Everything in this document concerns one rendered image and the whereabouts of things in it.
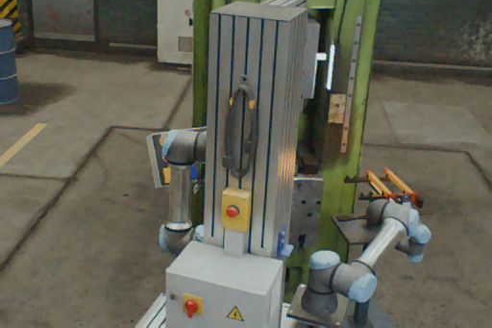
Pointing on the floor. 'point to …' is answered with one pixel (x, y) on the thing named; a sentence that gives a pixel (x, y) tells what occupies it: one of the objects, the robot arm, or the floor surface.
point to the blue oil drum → (8, 64)
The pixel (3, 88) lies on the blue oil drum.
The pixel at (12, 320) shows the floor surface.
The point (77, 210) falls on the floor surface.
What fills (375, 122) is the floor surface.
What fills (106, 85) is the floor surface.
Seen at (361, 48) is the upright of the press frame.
